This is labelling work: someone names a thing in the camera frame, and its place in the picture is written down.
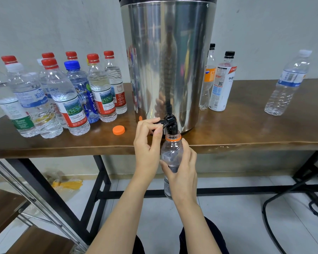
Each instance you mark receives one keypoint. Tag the person's right thumb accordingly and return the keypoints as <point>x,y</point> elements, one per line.
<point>168,169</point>

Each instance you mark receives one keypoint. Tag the black metal table frame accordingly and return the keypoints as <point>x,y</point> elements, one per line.
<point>102,179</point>

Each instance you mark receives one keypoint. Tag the person's right middle finger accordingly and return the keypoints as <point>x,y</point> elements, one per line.
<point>193,157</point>

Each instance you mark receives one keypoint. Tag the stainless steel water dispenser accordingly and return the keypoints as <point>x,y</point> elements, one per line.
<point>169,63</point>

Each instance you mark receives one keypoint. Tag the person's left forearm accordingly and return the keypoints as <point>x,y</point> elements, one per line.
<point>122,219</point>

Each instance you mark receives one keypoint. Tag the wooden shelf rack with metal frame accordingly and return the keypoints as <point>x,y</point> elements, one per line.
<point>5,208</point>

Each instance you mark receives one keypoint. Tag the black-capped bottle with white label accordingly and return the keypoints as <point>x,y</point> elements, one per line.
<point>222,84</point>

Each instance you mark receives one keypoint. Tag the person's left hand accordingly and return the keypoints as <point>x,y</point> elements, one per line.
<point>145,158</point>

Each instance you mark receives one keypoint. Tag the blue-capped blue-label bottle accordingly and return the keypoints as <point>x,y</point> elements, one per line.
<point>80,84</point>

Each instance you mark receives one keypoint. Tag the group of red-capped water bottles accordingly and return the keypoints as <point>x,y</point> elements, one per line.
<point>67,105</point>

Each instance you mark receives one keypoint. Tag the green-capped water bottle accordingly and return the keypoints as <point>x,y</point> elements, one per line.
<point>5,103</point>

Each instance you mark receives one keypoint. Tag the black dispenser tap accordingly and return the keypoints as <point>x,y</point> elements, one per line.
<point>171,122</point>

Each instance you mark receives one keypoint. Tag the black metal chair frame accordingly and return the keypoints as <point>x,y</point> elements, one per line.
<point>316,194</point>

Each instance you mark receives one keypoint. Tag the black-capped bottle with orange label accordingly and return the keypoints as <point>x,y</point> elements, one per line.
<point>208,76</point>

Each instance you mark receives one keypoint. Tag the yellow plastic bag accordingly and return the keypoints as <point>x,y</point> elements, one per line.
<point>67,184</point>

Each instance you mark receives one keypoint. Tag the orange bottle cap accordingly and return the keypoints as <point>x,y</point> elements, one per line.
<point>118,130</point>

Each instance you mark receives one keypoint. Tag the white-capped crinkled clear bottle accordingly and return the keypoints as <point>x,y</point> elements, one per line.
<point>287,87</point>

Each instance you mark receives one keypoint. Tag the person's dark trousers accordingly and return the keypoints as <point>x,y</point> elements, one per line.
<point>214,235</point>

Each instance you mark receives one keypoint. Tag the white-capped bottle with blue label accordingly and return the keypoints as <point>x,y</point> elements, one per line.
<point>33,99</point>

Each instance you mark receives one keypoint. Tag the person's right hand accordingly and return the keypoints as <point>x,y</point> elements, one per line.
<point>184,182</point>

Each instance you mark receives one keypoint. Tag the person's right forearm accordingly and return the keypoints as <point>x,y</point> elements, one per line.
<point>196,227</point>

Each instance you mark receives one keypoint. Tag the person's left thumb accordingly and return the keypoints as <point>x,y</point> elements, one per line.
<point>157,140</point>

